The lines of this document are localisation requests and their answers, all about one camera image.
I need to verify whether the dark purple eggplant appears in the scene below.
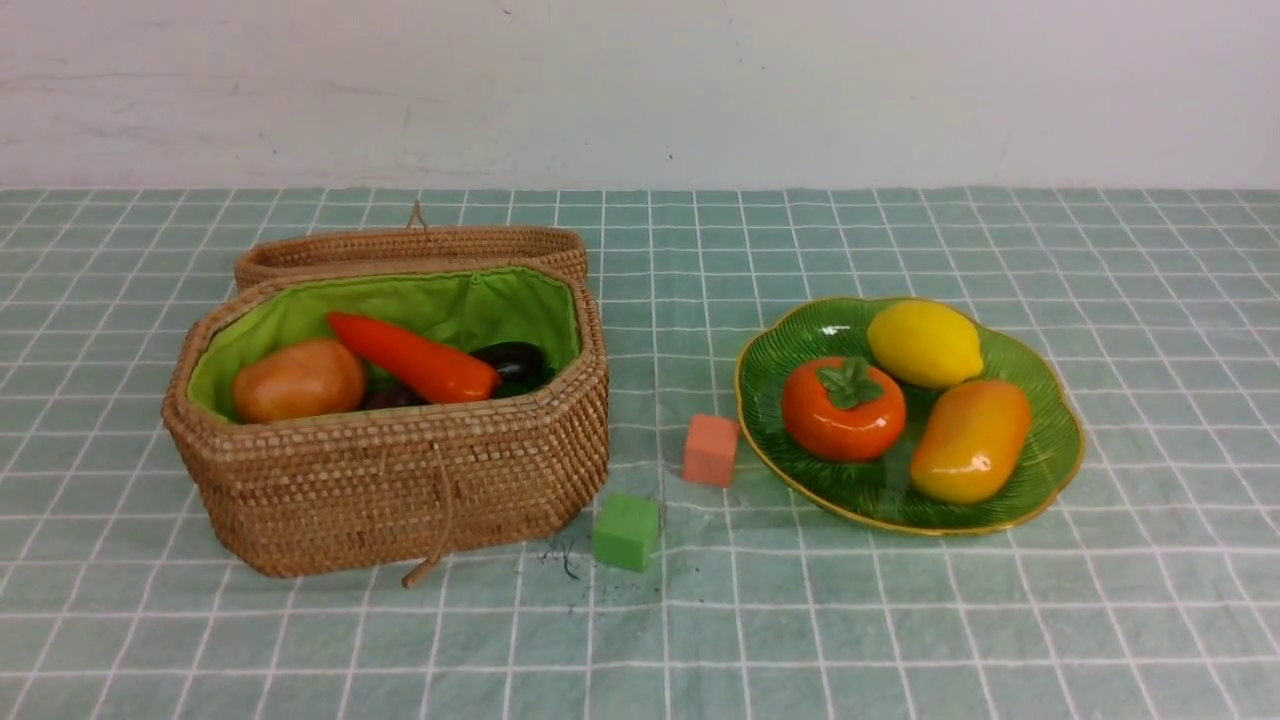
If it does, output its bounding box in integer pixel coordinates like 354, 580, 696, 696
358, 341, 556, 411

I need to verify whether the orange persimmon green calyx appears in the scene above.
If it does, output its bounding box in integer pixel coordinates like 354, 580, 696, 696
781, 356, 908, 462

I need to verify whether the orange carrot green top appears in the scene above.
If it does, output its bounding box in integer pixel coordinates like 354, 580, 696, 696
326, 313, 500, 404

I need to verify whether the yellow lemon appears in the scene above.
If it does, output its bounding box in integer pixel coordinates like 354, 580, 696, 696
867, 299, 986, 389

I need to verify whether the yellow orange mango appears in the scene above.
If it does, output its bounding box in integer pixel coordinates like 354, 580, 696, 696
909, 380, 1032, 506

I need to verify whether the brown potato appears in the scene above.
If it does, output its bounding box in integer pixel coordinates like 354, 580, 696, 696
232, 338, 367, 424

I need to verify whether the orange foam cube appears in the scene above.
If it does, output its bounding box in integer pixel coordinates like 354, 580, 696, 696
682, 414, 740, 489

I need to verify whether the green foam cube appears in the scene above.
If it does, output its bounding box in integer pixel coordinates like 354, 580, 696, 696
591, 493, 660, 573

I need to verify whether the woven wicker basket green lining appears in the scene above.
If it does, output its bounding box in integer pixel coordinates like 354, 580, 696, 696
163, 263, 612, 579

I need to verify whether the green glass leaf plate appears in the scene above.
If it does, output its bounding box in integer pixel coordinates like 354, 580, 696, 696
733, 296, 1087, 536

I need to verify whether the woven wicker basket lid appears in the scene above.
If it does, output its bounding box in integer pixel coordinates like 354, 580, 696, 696
234, 201, 588, 291

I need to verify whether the green checkered tablecloth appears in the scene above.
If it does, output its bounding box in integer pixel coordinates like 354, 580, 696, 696
1, 187, 1279, 719

